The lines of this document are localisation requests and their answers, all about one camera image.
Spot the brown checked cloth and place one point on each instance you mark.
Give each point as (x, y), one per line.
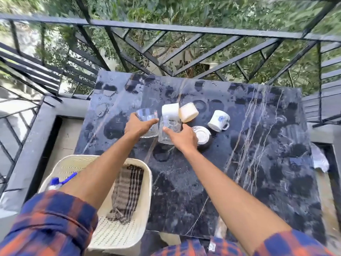
(128, 189)

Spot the clear glass tumbler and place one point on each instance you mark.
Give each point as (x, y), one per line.
(146, 114)

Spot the blue orange plaid shirt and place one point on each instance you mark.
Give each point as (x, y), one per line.
(48, 223)

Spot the person's left forearm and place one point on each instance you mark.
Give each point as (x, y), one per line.
(101, 170)

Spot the crumpled white paper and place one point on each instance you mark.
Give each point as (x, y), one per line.
(318, 159)

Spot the green foliage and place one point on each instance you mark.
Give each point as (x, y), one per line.
(213, 10)

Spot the patterned bowl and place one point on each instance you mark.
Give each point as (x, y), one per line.
(204, 135)

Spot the black metal railing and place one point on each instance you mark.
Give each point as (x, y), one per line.
(186, 28)

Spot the dark marble table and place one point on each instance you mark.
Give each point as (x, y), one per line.
(239, 167)

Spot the white spray bottle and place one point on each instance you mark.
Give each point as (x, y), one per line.
(56, 183)

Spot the plain white cup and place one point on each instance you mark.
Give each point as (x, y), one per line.
(170, 110)

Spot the person's left hand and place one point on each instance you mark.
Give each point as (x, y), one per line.
(138, 127)

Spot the cream plastic basket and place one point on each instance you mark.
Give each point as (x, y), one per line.
(117, 234)

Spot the white mug blue flower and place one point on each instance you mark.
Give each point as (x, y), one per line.
(218, 121)

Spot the person's right hand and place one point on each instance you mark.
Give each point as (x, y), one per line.
(184, 140)

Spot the person's right forearm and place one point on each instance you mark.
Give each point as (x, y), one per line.
(234, 202)

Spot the clear drinking glass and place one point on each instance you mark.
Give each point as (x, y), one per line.
(171, 121)

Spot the cream cup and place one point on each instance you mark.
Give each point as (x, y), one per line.
(188, 112)

